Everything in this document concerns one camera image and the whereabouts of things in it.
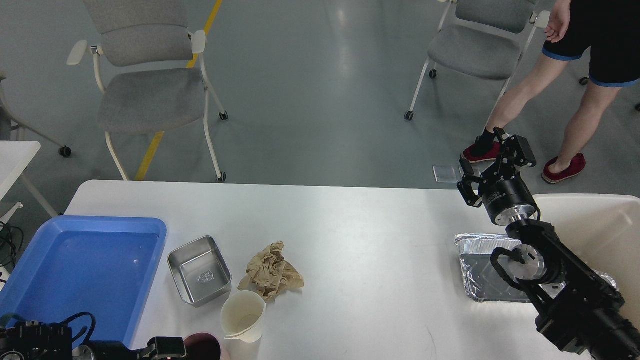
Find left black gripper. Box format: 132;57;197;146
137;336;187;360

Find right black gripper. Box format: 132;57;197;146
456;127;538;226

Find pink ribbed mug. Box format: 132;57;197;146
183;332;227;360

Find square steel tray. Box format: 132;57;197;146
167;235;233;308

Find white paper cup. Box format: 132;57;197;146
221;291;266;343

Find aluminium foil tray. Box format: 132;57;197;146
454;233;619;304

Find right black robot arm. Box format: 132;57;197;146
457;127;640;360

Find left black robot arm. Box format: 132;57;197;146
0;312;188;360

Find person right hand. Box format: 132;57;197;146
544;0;572;43

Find floor socket plate left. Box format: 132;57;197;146
432;165;458;183

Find blue plastic tray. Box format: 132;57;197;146
0;215;167;346

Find white plastic bin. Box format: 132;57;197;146
534;194;640;328

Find chair far right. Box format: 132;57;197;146
579;45;640;111

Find grey chair right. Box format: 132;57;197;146
404;0;551;121

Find grey chair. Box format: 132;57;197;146
67;0;228;182
404;0;551;121
0;84;73;158

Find crumpled brown paper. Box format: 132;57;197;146
237;241;305;301

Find person in black shirt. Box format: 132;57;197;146
461;0;640;184

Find white side table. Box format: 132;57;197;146
0;140;59;218

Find grey chair far left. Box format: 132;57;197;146
0;84;73;158

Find black cables at left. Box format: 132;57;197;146
0;221;25;271

